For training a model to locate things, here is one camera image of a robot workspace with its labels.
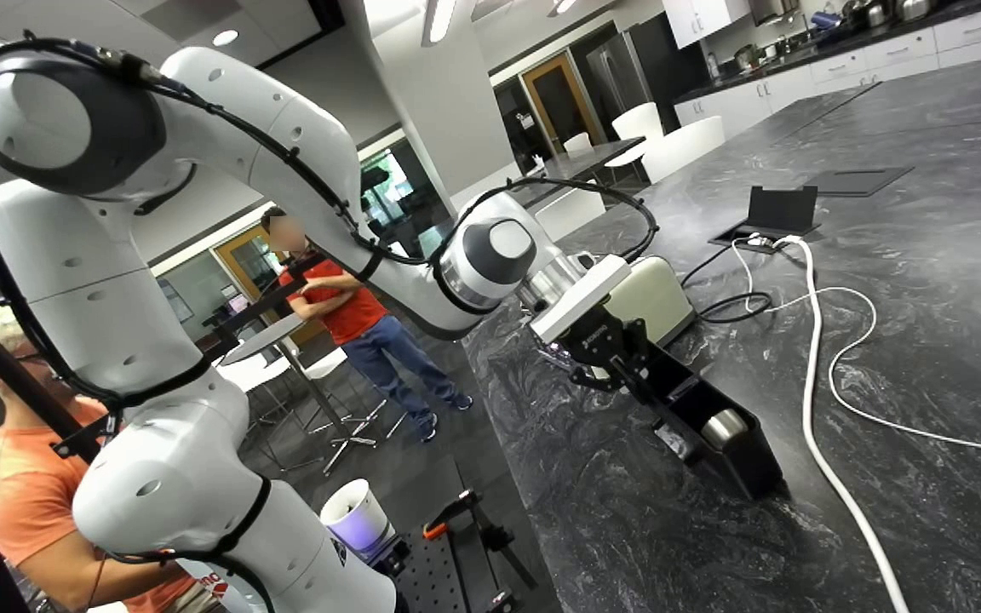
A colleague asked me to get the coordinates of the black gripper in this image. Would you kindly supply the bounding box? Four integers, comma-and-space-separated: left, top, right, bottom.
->
556, 301, 660, 403

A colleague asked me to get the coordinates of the black slotted cutlery basket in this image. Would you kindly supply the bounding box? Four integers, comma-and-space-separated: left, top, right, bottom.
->
625, 328, 791, 502

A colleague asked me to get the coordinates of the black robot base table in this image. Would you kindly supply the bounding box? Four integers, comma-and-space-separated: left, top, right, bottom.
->
380, 513, 546, 613

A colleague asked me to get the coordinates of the cream and chrome toaster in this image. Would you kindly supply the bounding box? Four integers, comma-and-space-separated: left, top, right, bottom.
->
600, 252, 699, 351

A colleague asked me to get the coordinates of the small metal cup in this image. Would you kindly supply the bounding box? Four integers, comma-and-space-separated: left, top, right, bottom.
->
703, 406, 753, 454

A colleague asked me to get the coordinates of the long dark background table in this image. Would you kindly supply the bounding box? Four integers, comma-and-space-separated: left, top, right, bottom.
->
518, 132, 652, 205

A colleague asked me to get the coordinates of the black pop-up outlet box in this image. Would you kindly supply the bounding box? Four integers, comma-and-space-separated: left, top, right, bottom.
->
713, 180, 826, 245

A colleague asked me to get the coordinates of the person in red shirt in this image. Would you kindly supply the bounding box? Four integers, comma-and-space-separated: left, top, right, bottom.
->
257, 205, 476, 447

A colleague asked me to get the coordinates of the white paper cup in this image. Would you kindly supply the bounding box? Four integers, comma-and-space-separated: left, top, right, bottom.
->
315, 476, 400, 569

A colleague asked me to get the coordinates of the round gray side table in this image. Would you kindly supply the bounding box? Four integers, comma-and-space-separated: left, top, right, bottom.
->
217, 308, 315, 367

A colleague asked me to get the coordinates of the white cabinets black counter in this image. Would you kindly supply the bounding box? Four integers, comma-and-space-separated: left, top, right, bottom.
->
670, 0, 981, 130

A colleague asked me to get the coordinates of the wooden double door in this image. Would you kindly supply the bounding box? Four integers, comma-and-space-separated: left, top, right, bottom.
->
210, 222, 288, 316

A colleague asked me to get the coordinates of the black slanted pole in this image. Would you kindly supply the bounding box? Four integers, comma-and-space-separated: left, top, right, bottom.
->
0, 297, 102, 455

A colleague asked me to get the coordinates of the person in orange shirt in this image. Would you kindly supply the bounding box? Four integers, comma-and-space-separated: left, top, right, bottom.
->
0, 301, 199, 613

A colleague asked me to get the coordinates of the dark toaster power cord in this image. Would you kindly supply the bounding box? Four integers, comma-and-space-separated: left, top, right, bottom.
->
678, 239, 781, 329

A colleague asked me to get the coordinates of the thick white power cable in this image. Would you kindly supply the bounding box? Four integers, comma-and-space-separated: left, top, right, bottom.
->
769, 232, 917, 613

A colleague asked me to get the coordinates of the orange handled black clamp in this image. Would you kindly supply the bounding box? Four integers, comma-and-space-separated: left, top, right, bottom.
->
415, 484, 539, 592

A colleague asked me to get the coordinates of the thin white charger cable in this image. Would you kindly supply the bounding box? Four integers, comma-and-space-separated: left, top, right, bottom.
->
728, 239, 981, 462

